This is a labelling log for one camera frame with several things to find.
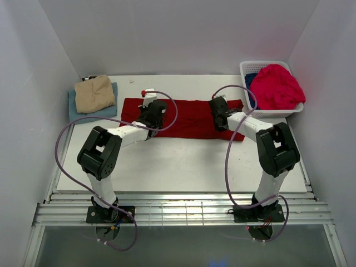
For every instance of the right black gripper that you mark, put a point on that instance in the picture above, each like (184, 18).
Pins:
(218, 129)

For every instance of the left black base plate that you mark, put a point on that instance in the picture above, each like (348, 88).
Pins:
(125, 214)

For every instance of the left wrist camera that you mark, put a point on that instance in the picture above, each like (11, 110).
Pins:
(148, 95)

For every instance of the aluminium rail frame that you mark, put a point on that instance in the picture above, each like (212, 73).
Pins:
(191, 203)

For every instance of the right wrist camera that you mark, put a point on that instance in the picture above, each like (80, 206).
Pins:
(221, 95)

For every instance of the pink crumpled t shirt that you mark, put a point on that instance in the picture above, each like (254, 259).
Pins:
(275, 88)

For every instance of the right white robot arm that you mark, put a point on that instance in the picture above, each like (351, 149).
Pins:
(277, 153)

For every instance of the dark red t shirt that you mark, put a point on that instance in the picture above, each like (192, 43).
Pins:
(194, 120)

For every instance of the folded light blue t shirt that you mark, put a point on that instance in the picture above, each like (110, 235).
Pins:
(90, 117)

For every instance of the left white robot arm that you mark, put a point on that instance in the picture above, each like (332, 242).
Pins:
(100, 151)

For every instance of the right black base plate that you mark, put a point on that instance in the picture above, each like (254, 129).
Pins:
(272, 213)

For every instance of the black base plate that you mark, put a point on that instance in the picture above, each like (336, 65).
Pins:
(272, 213)
(125, 214)

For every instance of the white plastic basket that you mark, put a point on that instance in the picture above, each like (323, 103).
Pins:
(247, 67)

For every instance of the dark blue t shirt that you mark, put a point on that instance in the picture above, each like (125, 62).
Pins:
(248, 81)

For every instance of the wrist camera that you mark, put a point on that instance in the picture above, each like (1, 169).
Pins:
(148, 95)
(221, 95)

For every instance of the folded beige t shirt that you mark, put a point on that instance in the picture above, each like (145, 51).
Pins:
(94, 94)

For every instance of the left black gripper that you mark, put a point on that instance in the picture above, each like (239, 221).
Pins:
(144, 109)

